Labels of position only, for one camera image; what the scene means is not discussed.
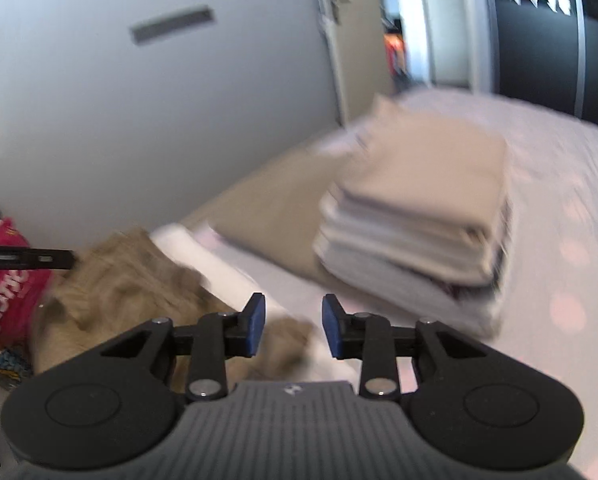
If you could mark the bed with polka dot sheet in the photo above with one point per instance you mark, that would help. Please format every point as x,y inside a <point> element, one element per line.
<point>554,200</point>

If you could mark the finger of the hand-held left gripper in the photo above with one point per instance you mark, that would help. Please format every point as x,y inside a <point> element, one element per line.
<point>54,259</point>

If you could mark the tall folded clothes stack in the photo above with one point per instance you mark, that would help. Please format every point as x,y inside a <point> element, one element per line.
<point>419,185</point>

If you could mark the tan striped garment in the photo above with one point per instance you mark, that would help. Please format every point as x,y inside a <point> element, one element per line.
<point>129,280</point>

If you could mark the dark sliding door wardrobe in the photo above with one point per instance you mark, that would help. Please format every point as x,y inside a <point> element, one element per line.
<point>539,60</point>

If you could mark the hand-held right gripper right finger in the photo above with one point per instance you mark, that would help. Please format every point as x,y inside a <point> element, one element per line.
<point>331,327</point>

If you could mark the pink plastic bag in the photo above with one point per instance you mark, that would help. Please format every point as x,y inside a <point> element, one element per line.
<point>9,300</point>

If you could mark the small folded clothes stack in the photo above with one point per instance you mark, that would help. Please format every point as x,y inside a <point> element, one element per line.
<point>199,255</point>

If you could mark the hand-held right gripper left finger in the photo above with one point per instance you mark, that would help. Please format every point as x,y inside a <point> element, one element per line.
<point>256,325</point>

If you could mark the white door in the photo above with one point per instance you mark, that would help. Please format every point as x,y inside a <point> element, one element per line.
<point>336,70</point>

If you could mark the colourful printed packet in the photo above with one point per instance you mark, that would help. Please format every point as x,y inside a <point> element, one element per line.
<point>4,365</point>

